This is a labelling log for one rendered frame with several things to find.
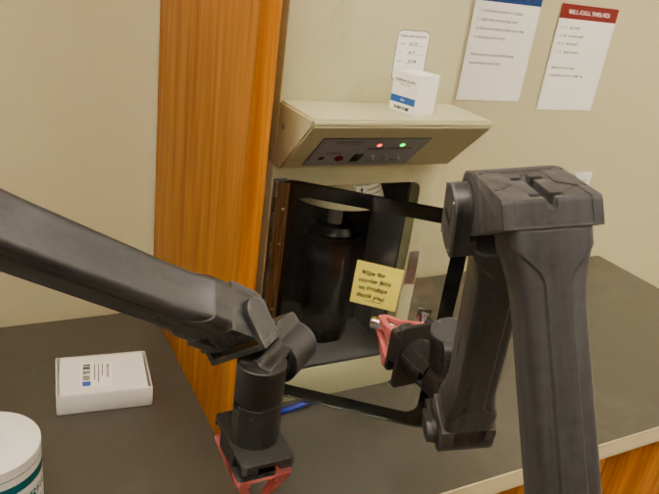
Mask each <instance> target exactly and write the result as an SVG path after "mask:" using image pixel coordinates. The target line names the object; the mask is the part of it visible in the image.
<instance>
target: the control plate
mask: <svg viewBox="0 0 659 494"><path fill-rule="evenodd" d="M431 140H432V138H324V139H323V140H322V142H321V143H320V144H319V145H318V146H317V148H316V149H315V150H314V151H313V152H312V154H311V155H310V156H309V157H308V158H307V160H306V161H305V162H304V163H303V164H302V166H326V165H366V164H405V163H406V162H407V161H408V160H409V159H411V158H412V157H413V156H414V155H415V154H416V153H417V152H418V151H419V150H421V149H422V148H423V147H424V146H425V145H426V144H427V143H428V142H429V141H431ZM380 143H382V146H381V147H377V145H378V144H380ZM402 143H406V145H405V146H403V147H400V146H399V145H400V144H402ZM355 154H364V156H363V157H362V158H361V159H360V160H359V161H358V162H349V160H350V159H351V158H352V157H353V156H354V155H355ZM373 155H375V158H374V159H373V160H372V159H371V158H370V157H371V156H373ZM385 155H387V156H388V157H387V159H386V160H385V159H384V158H383V156H385ZM397 155H401V156H400V157H399V158H400V159H397V158H395V156H397ZM337 156H343V159H342V160H341V161H338V162H337V161H335V160H334V158H335V157H337ZM320 157H325V158H324V159H323V160H318V158H320Z"/></svg>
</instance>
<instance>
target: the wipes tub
mask: <svg viewBox="0 0 659 494"><path fill-rule="evenodd" d="M41 447H42V445H41V432H40V429H39V427H38V426H37V424H36V423H35V422H34V421H33V420H31V419H29V418H28V417H25V416H23V415H20V414H16V413H10V412H0V494H44V485H43V464H42V448H41Z"/></svg>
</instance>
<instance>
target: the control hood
mask: <svg viewBox="0 0 659 494"><path fill-rule="evenodd" d="M388 107H389V103H377V102H337V101H297V100H282V102H280V106H279V125H278V135H277V145H276V154H275V163H276V165H278V166H279V167H280V168H318V167H356V166H393V165H430V164H448V163H449V162H450V161H452V160H453V159H454V158H455V157H457V156H458V155H459V154H460V153H461V152H463V151H464V150H465V149H466V148H468V147H469V146H470V145H471V144H472V143H474V142H475V141H476V140H477V139H479V138H480V137H481V136H482V135H483V134H485V133H486V132H487V131H488V130H490V128H491V127H492V122H491V121H490V120H488V119H485V118H483V117H480V116H478V115H475V114H473V113H470V112H468V111H466V110H463V109H461V108H458V107H456V106H453V105H451V104H434V109H433V114H431V115H421V116H410V115H407V114H404V113H401V112H398V111H395V110H392V109H389V108H388ZM324 138H432V140H431V141H429V142H428V143H427V144H426V145H425V146H424V147H423V148H422V149H421V150H419V151H418V152H417V153H416V154H415V155H414V156H413V157H412V158H411V159H409V160H408V161H407V162H406V163H405V164H366V165H326V166H302V164H303V163H304V162H305V161H306V160H307V158H308V157H309V156H310V155H311V154H312V152H313V151H314V150H315V149H316V148H317V146H318V145H319V144H320V143H321V142H322V140H323V139H324Z"/></svg>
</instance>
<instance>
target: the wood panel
mask: <svg viewBox="0 0 659 494"><path fill-rule="evenodd" d="M281 9H282V0H161V3H160V39H159V75H158V112H157V148H156V183H155V220H154V257H157V258H159V259H161V260H163V261H166V262H168V263H170V264H173V265H175V266H177V267H180V268H183V269H185V270H188V271H191V272H196V273H203V274H207V275H211V276H214V277H216V278H218V279H220V280H222V281H225V282H229V281H232V280H233V281H235V282H237V283H239V284H241V285H244V286H246V287H248V288H250V289H252V290H254V291H255V285H256V274H257V265H258V254H259V244H260V233H261V223H262V214H263V203H264V193H265V182H266V172H267V162H268V152H269V141H270V131H271V121H272V110H273V101H274V90H275V80H276V69H277V59H278V49H279V30H280V19H281ZM162 329H163V331H164V333H165V335H166V337H167V339H168V341H169V343H170V345H171V347H172V349H173V351H174V353H175V355H176V357H177V360H178V362H179V364H180V366H181V368H182V370H183V372H184V374H185V376H186V378H187V380H188V382H189V384H190V386H191V388H192V390H193V392H194V394H195V396H196V398H197V400H198V402H199V404H200V406H201V408H202V410H203V412H204V414H205V416H206V418H207V420H208V422H209V424H210V425H211V427H212V429H213V431H214V433H215V435H216V434H219V433H221V430H220V428H219V426H218V425H217V424H215V423H216V414H218V413H222V412H228V411H232V404H233V393H234V384H235V373H236V363H237V359H233V360H230V361H227V362H224V363H221V364H218V365H214V366H212V365H211V363H210V361H209V359H208V358H207V356H206V354H205V353H204V354H202V353H201V351H200V349H197V348H194V347H191V346H188V345H187V340H185V339H182V338H179V337H176V336H174V335H172V333H171V332H170V331H168V330H166V329H164V328H162Z"/></svg>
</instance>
